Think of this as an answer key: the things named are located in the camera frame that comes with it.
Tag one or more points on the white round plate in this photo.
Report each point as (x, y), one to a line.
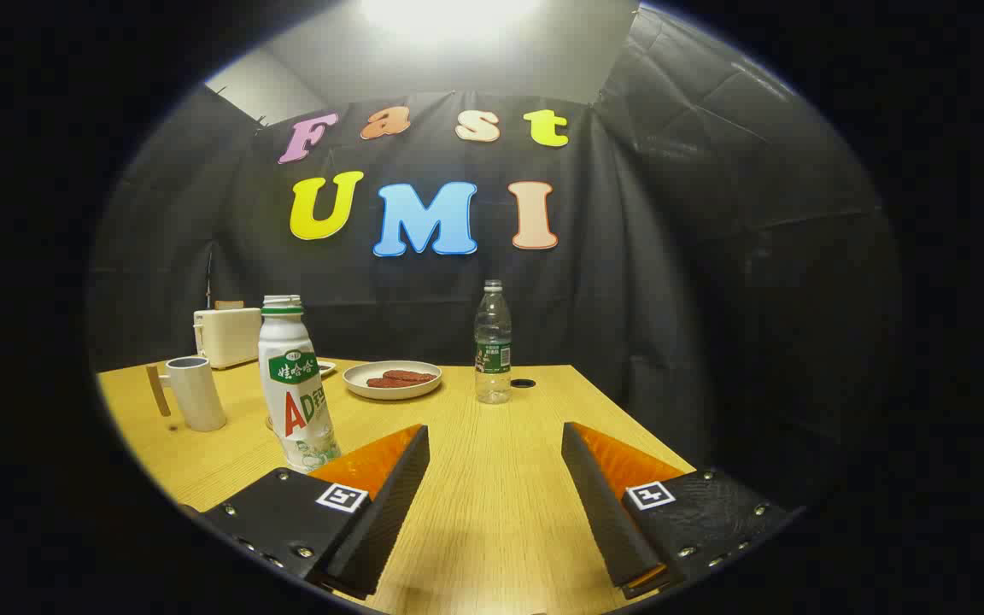
(389, 390)

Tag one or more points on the white juice bottle green label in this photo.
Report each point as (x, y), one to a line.
(295, 342)

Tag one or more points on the white divided dish with beans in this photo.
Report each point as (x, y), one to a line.
(326, 367)

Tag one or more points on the red sausages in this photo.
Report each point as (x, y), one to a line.
(402, 378)

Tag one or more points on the black backdrop cloth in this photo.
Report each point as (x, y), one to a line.
(671, 256)

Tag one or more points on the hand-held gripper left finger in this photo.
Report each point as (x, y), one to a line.
(389, 504)

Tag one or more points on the wooden table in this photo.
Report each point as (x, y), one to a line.
(492, 478)

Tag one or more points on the clear plastic water bottle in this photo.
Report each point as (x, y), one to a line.
(493, 342)

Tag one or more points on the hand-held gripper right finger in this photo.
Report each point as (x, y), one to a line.
(603, 504)

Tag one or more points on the cream toaster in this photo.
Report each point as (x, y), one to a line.
(227, 335)

